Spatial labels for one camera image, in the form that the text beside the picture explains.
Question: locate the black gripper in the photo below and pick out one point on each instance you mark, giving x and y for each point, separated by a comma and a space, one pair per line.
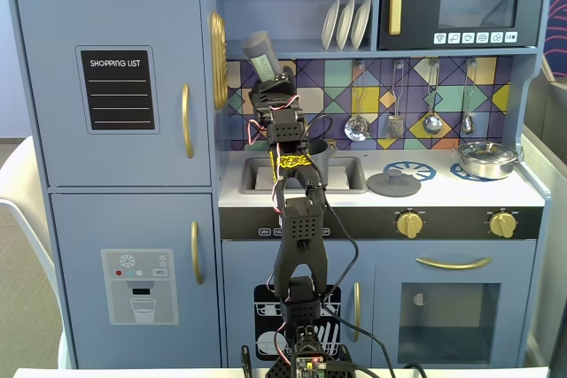
271, 94

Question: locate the gray salt shaker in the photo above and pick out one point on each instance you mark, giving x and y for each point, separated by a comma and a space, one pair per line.
261, 52

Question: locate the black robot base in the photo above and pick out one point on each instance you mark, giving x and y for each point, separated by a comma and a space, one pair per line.
279, 369

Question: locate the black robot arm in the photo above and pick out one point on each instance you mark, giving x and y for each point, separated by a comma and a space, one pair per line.
301, 236

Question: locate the white toy plate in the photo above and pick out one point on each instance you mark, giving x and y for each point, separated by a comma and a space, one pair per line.
345, 24
361, 24
330, 24

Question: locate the gold toy faucet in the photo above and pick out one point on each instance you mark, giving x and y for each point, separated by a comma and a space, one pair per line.
332, 144

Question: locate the gray pot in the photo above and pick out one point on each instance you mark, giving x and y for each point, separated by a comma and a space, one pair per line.
320, 163

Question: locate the gray toy sink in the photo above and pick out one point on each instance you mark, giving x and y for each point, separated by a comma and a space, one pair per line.
248, 174

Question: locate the steel slotted skimmer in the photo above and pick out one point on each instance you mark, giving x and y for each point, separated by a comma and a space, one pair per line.
357, 129

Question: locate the steel slotted spatula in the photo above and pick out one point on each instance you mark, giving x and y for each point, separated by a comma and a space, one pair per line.
394, 128

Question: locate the black shopping list board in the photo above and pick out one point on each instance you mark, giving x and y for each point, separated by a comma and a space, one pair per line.
117, 103

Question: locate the gray pot lid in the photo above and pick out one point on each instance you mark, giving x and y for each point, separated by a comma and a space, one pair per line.
393, 184

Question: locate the steel ladle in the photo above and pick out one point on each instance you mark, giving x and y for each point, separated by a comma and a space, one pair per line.
431, 123

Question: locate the dark microwave door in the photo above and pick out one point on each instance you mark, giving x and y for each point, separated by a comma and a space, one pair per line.
416, 6

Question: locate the black stove control panel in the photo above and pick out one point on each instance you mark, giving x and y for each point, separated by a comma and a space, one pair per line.
367, 223

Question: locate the gold stove knob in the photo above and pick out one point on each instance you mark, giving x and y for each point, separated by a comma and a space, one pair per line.
502, 224
409, 224

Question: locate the steel spoon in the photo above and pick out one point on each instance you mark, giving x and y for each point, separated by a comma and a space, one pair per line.
468, 123

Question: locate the blue fridge door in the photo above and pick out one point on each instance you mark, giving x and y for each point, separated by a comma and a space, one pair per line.
53, 130

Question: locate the steel pot with lid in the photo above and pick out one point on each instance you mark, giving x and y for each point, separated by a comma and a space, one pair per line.
487, 161

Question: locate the blue freezer door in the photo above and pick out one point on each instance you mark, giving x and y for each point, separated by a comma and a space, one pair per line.
80, 227

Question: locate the blue oven door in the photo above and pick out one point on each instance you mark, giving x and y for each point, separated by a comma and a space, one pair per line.
390, 307

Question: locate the white chair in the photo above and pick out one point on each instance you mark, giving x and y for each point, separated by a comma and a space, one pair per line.
26, 201

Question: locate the black table clamp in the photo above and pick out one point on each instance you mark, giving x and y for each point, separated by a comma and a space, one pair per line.
246, 362

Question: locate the gray side cabinet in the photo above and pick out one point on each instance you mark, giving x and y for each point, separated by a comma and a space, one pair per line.
551, 130

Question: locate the gold round wall ornament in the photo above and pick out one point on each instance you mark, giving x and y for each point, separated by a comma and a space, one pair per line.
218, 59

